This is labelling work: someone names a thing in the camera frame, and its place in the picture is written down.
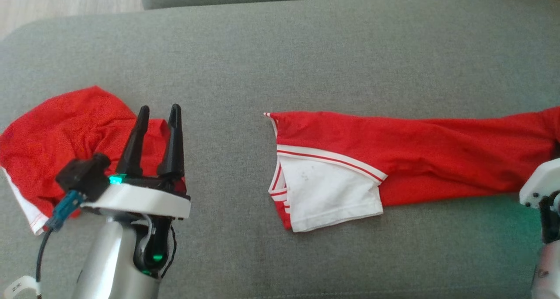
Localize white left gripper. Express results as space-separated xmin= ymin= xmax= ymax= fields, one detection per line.
xmin=81 ymin=104 xmax=192 ymax=220

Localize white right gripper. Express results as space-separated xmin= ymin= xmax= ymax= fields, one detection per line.
xmin=519 ymin=158 xmax=560 ymax=210

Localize red shorts with white trim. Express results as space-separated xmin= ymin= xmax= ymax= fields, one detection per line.
xmin=0 ymin=86 xmax=187 ymax=236

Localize red white jersey shirt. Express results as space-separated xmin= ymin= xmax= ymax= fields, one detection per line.
xmin=264 ymin=107 xmax=560 ymax=233

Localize blue left camera connector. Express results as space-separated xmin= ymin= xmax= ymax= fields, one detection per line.
xmin=45 ymin=190 xmax=87 ymax=232

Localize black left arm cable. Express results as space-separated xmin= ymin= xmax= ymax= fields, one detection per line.
xmin=36 ymin=227 xmax=55 ymax=293

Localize white left cable tag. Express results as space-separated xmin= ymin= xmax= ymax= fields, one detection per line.
xmin=0 ymin=275 xmax=41 ymax=299

